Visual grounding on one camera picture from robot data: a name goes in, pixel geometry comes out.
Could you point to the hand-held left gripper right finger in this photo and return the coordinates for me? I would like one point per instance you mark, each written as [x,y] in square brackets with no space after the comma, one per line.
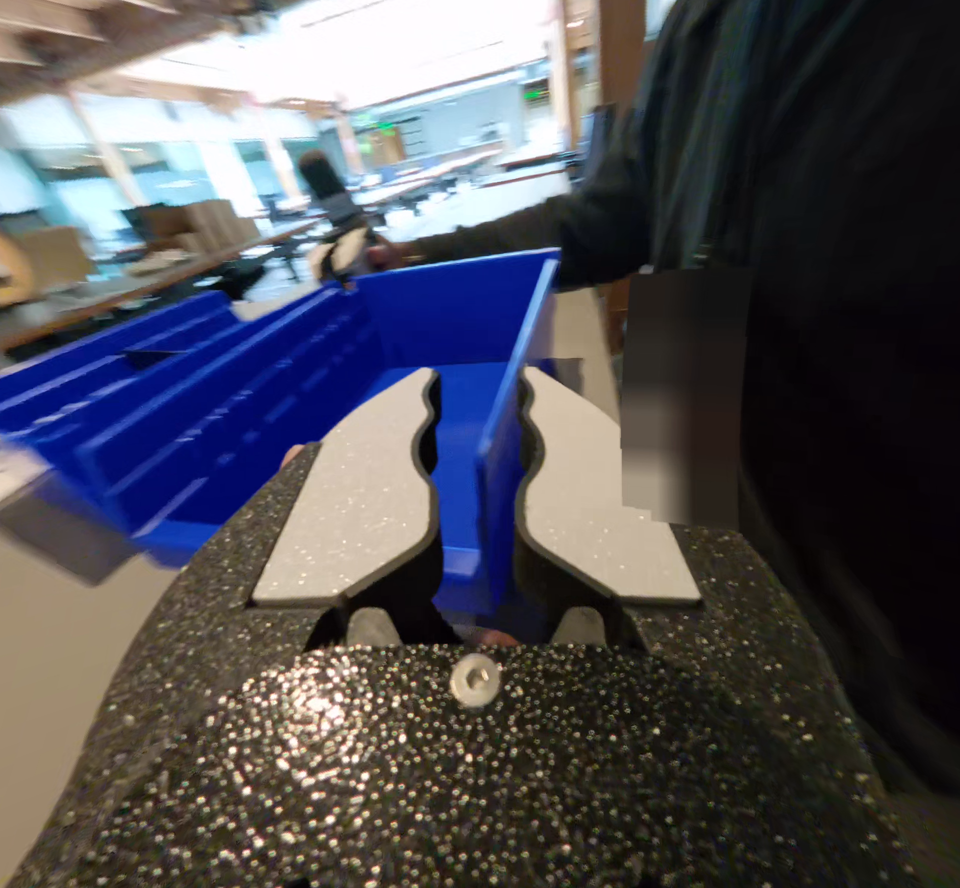
[592,513]

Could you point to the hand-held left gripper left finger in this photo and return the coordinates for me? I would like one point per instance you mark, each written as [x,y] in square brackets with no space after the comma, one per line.
[352,498]

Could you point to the blue plastic bin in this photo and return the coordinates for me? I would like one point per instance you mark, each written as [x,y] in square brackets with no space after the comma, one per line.
[225,408]

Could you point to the person's right hand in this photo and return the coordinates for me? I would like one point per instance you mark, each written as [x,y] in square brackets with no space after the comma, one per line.
[386,257]

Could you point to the row of cardboard boxes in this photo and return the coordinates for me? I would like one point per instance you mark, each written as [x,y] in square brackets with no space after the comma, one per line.
[202,225]

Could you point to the long wooden desk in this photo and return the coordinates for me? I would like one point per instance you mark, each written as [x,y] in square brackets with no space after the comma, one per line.
[75,303]

